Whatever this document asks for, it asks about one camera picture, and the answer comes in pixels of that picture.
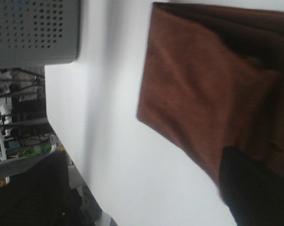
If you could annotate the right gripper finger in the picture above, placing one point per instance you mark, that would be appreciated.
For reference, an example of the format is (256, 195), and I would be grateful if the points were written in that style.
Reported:
(253, 193)

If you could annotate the brown towel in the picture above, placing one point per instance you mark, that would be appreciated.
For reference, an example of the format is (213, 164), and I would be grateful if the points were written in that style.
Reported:
(214, 77)

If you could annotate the black office chair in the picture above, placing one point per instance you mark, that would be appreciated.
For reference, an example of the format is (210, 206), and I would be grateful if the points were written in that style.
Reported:
(41, 196)

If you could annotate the cluttered background shelving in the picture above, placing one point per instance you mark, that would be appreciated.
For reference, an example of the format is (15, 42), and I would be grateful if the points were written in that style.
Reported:
(24, 127)

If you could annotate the grey perforated laundry basket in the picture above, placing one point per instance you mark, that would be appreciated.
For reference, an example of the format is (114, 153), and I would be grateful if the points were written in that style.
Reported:
(38, 32)

